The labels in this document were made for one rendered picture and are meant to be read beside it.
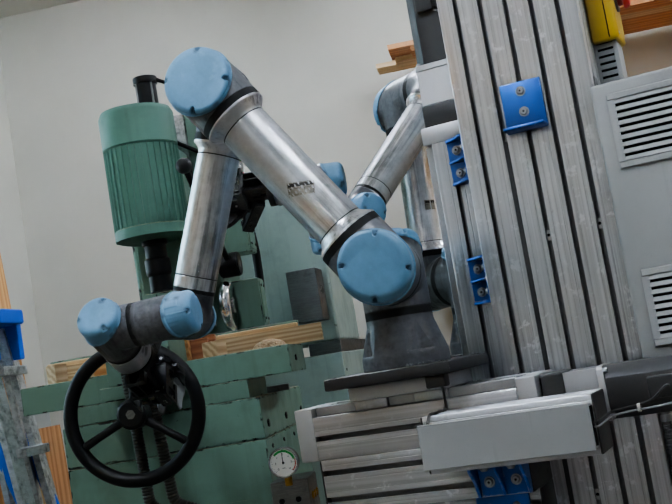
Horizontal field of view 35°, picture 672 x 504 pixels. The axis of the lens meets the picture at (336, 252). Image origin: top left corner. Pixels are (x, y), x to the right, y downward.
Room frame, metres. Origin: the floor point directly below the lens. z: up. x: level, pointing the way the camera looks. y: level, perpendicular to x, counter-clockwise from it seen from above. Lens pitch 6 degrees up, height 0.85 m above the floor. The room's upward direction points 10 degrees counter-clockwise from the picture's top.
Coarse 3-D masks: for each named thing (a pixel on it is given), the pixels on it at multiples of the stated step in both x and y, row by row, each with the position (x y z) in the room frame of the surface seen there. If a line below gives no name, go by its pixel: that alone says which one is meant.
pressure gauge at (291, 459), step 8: (280, 448) 2.22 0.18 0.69; (288, 448) 2.22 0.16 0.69; (272, 456) 2.23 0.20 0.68; (280, 456) 2.23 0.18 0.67; (288, 456) 2.22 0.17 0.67; (296, 456) 2.22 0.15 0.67; (272, 464) 2.23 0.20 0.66; (280, 464) 2.23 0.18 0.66; (288, 464) 2.22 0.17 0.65; (296, 464) 2.22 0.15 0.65; (272, 472) 2.23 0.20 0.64; (280, 472) 2.23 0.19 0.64; (288, 472) 2.23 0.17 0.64; (288, 480) 2.24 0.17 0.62
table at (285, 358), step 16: (240, 352) 2.29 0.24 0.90; (256, 352) 2.29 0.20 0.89; (272, 352) 2.29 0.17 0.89; (288, 352) 2.28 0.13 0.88; (192, 368) 2.31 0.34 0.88; (208, 368) 2.30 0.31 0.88; (224, 368) 2.30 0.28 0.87; (240, 368) 2.29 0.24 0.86; (256, 368) 2.29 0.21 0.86; (272, 368) 2.29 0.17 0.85; (288, 368) 2.28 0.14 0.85; (304, 368) 2.47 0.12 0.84; (48, 384) 2.34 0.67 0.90; (64, 384) 2.33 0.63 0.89; (96, 384) 2.33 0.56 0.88; (208, 384) 2.30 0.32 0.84; (32, 400) 2.34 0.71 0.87; (48, 400) 2.34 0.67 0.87; (64, 400) 2.33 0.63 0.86; (80, 400) 2.33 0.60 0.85; (96, 400) 2.33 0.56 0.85; (112, 400) 2.23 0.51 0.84
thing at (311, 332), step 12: (312, 324) 2.43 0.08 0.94; (240, 336) 2.45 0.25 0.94; (252, 336) 2.45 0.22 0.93; (264, 336) 2.45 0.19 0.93; (276, 336) 2.44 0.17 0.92; (288, 336) 2.44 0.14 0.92; (300, 336) 2.44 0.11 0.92; (312, 336) 2.43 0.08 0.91; (228, 348) 2.45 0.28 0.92; (240, 348) 2.45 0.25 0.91; (252, 348) 2.45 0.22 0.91; (72, 372) 2.49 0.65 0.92
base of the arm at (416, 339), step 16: (368, 320) 1.83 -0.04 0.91; (384, 320) 1.80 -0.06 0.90; (400, 320) 1.79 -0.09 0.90; (416, 320) 1.80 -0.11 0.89; (432, 320) 1.82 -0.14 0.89; (368, 336) 1.83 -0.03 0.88; (384, 336) 1.80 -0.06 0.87; (400, 336) 1.79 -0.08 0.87; (416, 336) 1.80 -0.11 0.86; (432, 336) 1.80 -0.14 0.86; (368, 352) 1.84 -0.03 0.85; (384, 352) 1.79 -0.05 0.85; (400, 352) 1.78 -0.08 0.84; (416, 352) 1.78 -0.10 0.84; (432, 352) 1.79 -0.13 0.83; (448, 352) 1.83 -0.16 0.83; (368, 368) 1.82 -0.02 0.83; (384, 368) 1.79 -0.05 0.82
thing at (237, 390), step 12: (216, 384) 2.30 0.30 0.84; (228, 384) 2.30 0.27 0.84; (240, 384) 2.30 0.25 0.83; (252, 384) 2.34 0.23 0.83; (264, 384) 2.48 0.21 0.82; (204, 396) 2.30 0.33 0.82; (216, 396) 2.30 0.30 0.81; (228, 396) 2.30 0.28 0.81; (240, 396) 2.30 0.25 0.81; (252, 396) 2.32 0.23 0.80; (84, 408) 2.33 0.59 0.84; (96, 408) 2.33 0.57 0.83; (108, 408) 2.32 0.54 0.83; (168, 408) 2.31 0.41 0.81; (84, 420) 2.33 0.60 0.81; (96, 420) 2.33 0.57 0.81; (108, 420) 2.33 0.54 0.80
